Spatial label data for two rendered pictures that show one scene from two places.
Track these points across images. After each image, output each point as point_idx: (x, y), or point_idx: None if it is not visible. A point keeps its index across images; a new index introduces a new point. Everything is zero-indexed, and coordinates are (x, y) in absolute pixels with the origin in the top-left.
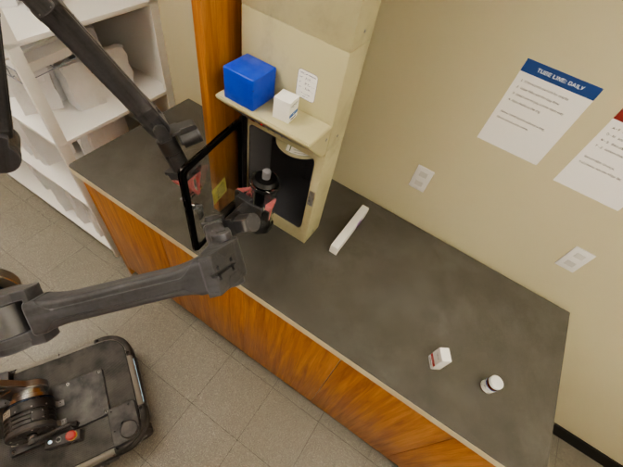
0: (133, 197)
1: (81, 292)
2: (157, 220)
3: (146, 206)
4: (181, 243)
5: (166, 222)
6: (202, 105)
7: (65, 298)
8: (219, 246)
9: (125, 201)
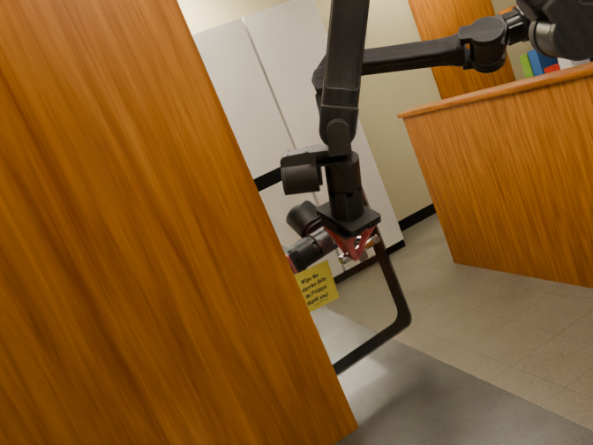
0: (552, 442)
1: (424, 43)
2: (487, 395)
3: (513, 423)
4: (441, 362)
5: (466, 391)
6: (246, 164)
7: (434, 39)
8: (324, 62)
9: (575, 432)
